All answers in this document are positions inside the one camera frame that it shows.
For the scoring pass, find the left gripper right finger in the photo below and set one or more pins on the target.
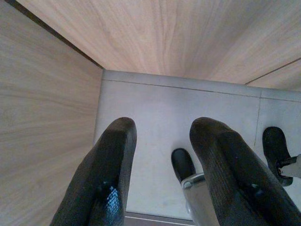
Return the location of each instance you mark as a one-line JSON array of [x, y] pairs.
[[235, 176]]

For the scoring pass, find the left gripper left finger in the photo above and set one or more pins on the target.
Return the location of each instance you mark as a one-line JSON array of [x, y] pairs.
[[105, 164]]

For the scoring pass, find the silver left robot leg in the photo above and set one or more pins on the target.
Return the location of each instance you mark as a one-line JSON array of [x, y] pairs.
[[197, 200]]

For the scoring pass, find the silver robot leg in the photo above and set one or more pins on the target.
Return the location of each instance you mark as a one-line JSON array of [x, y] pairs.
[[294, 167], [197, 200]]

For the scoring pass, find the black right robot foot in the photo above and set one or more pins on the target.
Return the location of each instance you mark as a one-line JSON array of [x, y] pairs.
[[272, 146]]

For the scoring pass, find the black robot foot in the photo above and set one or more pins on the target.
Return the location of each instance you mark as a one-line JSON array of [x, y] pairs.
[[272, 146], [182, 162]]

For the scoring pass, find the black left robot foot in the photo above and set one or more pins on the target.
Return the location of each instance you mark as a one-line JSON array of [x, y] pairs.
[[182, 162]]

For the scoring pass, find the silver right robot leg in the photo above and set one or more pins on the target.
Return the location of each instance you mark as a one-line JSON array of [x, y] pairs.
[[294, 167]]

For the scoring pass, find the grey panda floor mat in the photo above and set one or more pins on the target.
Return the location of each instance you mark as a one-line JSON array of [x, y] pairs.
[[152, 222]]

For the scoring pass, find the light wood cabinet side panel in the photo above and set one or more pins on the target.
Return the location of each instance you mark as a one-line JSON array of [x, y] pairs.
[[35, 117]]

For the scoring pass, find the light wood drawer front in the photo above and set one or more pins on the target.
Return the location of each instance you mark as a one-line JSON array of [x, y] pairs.
[[282, 77]]

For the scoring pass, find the light wood cabinet door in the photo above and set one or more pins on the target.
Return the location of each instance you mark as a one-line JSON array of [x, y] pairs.
[[164, 35]]

